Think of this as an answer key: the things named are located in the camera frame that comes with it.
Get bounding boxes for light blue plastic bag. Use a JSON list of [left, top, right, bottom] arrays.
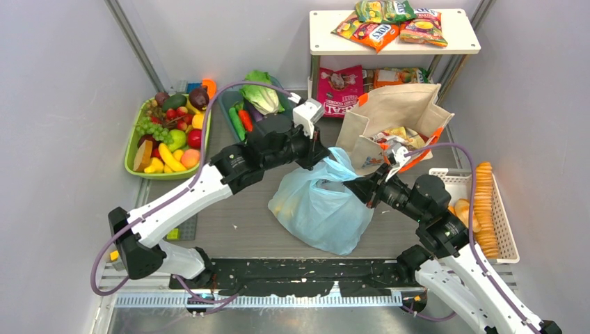
[[268, 147, 374, 255]]

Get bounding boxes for red white chips bag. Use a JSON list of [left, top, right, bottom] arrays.
[[369, 127, 426, 151]]

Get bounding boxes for beige canvas tote bag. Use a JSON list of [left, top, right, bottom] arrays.
[[336, 83, 454, 175]]

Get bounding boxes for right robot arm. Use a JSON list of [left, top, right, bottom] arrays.
[[344, 174, 561, 333]]

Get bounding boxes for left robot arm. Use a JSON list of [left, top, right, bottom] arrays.
[[108, 115, 330, 280]]

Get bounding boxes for red chili pepper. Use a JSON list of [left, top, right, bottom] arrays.
[[238, 109, 253, 132]]

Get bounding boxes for green lettuce head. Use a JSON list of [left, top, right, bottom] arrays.
[[239, 70, 285, 115]]

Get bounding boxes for green cucumber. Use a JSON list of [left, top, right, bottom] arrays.
[[228, 107, 246, 141]]

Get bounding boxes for teal vegetable tray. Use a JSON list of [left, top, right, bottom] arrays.
[[217, 70, 294, 141]]

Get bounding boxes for white plastic basket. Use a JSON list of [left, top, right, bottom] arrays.
[[429, 168, 520, 264]]

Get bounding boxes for pink Real snack bag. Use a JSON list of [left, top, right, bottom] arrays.
[[317, 65, 365, 118]]

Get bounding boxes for red apple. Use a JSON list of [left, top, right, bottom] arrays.
[[186, 129, 202, 150]]

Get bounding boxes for peach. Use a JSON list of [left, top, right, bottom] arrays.
[[180, 149, 200, 170]]

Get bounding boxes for dark purple fruit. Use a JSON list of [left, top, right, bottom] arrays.
[[188, 86, 209, 111]]

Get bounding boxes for green apple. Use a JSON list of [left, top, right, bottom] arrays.
[[166, 129, 186, 152]]

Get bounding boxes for stack of round crackers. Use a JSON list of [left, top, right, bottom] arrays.
[[473, 161, 500, 259]]

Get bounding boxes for avocado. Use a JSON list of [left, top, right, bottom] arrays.
[[161, 93, 187, 112]]

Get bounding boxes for yellow banana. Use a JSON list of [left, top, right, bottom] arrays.
[[158, 143, 186, 173]]

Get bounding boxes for green fruit tray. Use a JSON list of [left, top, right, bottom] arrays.
[[124, 93, 210, 180]]

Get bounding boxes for orange green snack bag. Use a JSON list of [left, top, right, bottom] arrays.
[[374, 67, 431, 88]]

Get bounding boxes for green grapes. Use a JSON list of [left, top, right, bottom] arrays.
[[135, 116, 170, 144]]

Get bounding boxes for grey lego baseplate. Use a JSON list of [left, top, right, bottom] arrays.
[[165, 215, 198, 241]]

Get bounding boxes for orange Fox's snack bag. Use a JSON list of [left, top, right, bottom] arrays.
[[331, 13, 400, 53]]

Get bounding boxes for yellow orange snack bag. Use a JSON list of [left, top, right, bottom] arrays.
[[399, 8, 448, 48]]

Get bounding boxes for white two-tier shelf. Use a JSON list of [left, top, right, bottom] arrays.
[[308, 8, 481, 99]]

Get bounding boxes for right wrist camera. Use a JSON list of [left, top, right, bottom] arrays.
[[383, 143, 410, 181]]

